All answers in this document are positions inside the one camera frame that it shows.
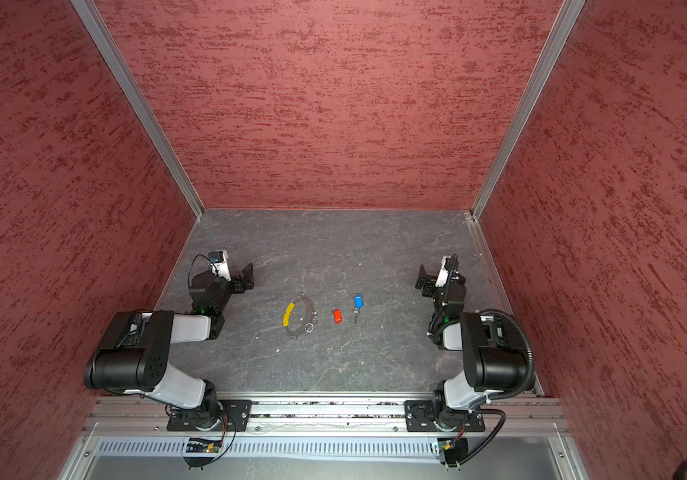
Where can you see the perforated metal disc tag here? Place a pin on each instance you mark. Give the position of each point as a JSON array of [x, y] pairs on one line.
[[296, 329]]

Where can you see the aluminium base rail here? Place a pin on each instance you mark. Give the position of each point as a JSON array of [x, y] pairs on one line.
[[336, 415]]

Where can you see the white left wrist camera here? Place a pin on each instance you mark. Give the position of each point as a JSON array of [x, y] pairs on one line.
[[219, 264]]

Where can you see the aluminium corner post right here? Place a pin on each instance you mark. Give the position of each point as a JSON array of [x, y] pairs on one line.
[[560, 31]]

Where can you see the blue capped key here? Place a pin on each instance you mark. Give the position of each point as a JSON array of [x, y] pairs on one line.
[[358, 300]]

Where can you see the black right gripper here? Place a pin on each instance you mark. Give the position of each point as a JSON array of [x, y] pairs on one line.
[[429, 283]]

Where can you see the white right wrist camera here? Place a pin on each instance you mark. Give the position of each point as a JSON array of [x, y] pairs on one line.
[[448, 269]]

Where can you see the aluminium corner post left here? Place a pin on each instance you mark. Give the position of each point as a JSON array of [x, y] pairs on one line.
[[99, 32]]

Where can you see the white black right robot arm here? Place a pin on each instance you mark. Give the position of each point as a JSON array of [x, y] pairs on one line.
[[498, 361]]

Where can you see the yellow capped key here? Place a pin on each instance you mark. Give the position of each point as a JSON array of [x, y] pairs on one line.
[[288, 314]]

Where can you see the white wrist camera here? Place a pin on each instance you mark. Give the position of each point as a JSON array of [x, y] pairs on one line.
[[219, 264], [448, 269]]

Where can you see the aluminium corner post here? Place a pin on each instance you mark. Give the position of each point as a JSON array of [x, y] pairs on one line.
[[99, 32], [560, 31]]

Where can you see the silver keyring with keys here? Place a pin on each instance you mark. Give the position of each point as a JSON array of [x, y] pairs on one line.
[[310, 319]]

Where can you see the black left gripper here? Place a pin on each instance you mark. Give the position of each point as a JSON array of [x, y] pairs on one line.
[[240, 287]]

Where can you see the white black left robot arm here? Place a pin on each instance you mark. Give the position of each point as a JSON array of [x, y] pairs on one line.
[[133, 357]]

